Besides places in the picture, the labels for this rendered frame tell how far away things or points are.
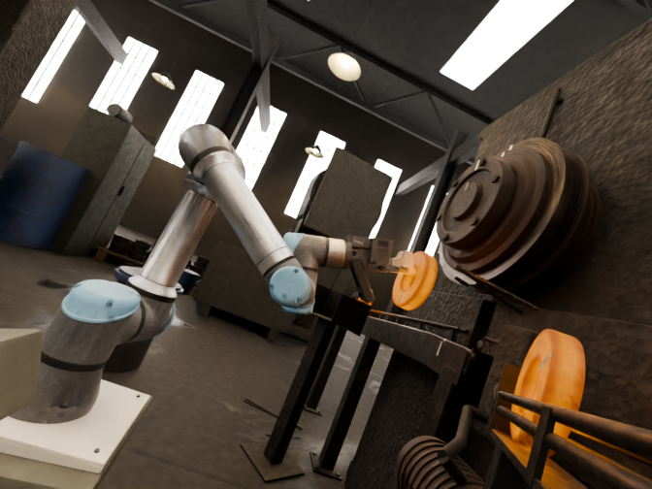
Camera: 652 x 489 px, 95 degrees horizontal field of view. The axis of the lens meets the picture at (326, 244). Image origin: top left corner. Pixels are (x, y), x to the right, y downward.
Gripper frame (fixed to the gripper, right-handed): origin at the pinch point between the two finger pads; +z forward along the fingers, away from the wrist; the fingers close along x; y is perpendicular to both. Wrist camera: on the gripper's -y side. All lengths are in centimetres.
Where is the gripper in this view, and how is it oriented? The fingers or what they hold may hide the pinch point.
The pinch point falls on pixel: (415, 273)
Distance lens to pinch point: 82.4
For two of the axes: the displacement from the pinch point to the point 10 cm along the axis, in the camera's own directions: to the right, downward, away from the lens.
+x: -1.6, 0.6, 9.8
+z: 9.8, 1.4, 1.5
